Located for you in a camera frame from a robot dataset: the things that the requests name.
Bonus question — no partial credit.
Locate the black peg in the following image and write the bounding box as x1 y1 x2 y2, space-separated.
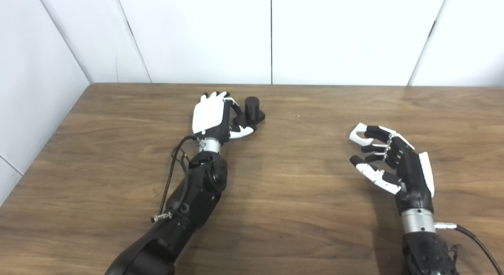
233 97 266 128

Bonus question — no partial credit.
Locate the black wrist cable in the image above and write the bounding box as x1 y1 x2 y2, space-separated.
434 223 504 275
152 136 199 223

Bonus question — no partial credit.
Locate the white square piece with hole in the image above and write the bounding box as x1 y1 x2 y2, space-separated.
349 123 374 146

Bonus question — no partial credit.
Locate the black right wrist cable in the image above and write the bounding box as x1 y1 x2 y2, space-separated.
434 223 504 275

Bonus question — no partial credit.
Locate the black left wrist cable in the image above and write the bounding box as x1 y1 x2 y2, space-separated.
152 136 199 223

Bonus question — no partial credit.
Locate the black and white right hand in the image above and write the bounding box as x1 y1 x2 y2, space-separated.
350 125 435 214

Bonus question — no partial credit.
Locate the black and white left hand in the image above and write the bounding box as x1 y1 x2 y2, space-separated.
192 91 256 145

